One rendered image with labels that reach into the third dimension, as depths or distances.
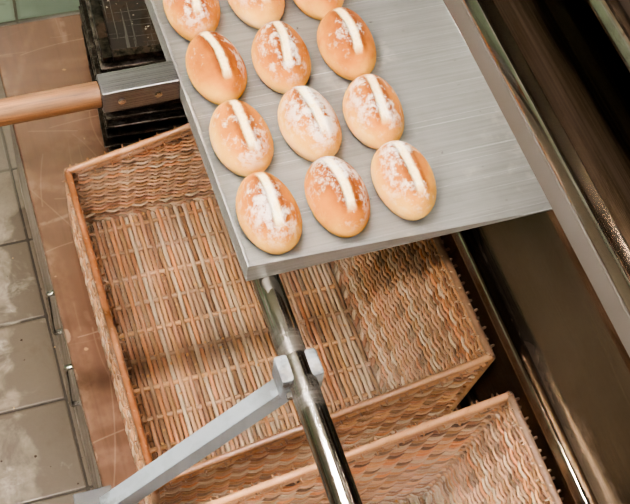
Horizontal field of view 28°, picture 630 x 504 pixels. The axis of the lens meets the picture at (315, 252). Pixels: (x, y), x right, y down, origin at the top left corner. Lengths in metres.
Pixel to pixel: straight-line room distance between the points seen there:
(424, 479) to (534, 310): 0.37
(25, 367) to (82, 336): 0.66
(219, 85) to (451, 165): 0.28
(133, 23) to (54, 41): 0.35
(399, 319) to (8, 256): 1.14
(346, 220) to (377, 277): 0.61
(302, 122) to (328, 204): 0.11
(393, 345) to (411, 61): 0.53
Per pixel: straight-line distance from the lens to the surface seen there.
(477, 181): 1.43
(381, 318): 1.92
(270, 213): 1.30
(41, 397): 2.59
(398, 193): 1.35
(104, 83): 1.44
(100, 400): 1.92
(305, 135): 1.38
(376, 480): 1.76
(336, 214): 1.32
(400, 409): 1.72
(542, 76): 1.22
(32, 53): 2.34
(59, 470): 2.51
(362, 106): 1.41
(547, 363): 1.56
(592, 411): 1.51
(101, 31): 2.01
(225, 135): 1.37
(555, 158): 1.13
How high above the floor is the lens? 2.28
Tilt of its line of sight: 55 degrees down
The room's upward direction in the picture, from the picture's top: 9 degrees clockwise
